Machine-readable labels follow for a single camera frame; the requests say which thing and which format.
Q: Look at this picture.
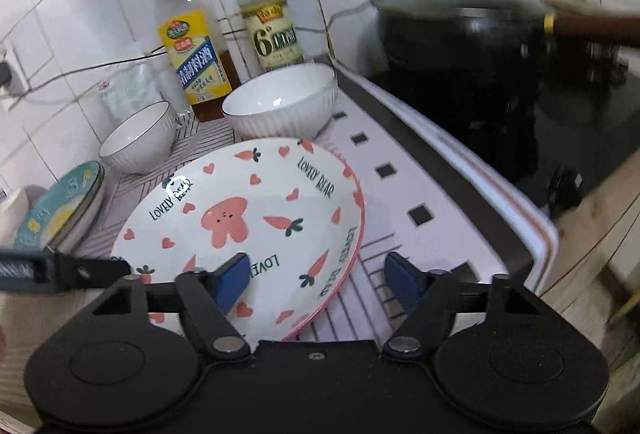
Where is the wooden handled pan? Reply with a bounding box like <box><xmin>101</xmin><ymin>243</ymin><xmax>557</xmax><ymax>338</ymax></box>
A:
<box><xmin>541</xmin><ymin>0</ymin><xmax>640</xmax><ymax>49</ymax></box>

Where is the black wok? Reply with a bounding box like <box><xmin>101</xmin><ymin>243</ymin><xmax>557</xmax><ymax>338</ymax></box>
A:
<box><xmin>369</xmin><ymin>0</ymin><xmax>616</xmax><ymax>185</ymax></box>

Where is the cooking wine bottle yellow label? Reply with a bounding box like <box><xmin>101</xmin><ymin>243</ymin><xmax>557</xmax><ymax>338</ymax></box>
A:
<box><xmin>154</xmin><ymin>0</ymin><xmax>240</xmax><ymax>122</ymax></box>

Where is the white vinegar bottle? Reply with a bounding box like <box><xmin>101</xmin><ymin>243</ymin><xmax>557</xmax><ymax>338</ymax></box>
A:
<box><xmin>237</xmin><ymin>0</ymin><xmax>304</xmax><ymax>72</ymax></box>

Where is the white salt bag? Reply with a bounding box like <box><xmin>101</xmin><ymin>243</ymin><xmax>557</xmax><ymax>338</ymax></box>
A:
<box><xmin>99</xmin><ymin>64</ymin><xmax>163</xmax><ymax>123</ymax></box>

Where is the pink rabbit carrot plate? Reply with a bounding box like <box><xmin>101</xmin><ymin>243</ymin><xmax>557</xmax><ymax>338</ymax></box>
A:
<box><xmin>111</xmin><ymin>138</ymin><xmax>364</xmax><ymax>346</ymax></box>

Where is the striped white table mat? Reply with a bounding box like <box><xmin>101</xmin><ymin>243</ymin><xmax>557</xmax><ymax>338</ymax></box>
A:
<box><xmin>78</xmin><ymin>70</ymin><xmax>559</xmax><ymax>345</ymax></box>

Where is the white wall socket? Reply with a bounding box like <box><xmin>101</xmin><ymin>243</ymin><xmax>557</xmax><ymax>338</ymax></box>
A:
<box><xmin>0</xmin><ymin>44</ymin><xmax>28</xmax><ymax>97</ymax></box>

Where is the blue fried egg plate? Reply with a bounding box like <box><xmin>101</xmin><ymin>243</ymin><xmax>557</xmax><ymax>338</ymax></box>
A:
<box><xmin>13</xmin><ymin>161</ymin><xmax>104</xmax><ymax>251</ymax></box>

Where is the black power cable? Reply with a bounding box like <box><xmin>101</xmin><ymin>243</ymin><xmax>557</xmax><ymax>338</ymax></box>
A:
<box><xmin>0</xmin><ymin>48</ymin><xmax>170</xmax><ymax>102</ymax></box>

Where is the white ribbed bowl blue rim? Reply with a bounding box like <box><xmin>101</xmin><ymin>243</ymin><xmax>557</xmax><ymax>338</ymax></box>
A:
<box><xmin>99</xmin><ymin>101</ymin><xmax>176</xmax><ymax>174</ymax></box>

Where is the black power adapter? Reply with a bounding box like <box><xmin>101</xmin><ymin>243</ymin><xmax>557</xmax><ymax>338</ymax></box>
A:
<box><xmin>0</xmin><ymin>61</ymin><xmax>12</xmax><ymax>87</ymax></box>

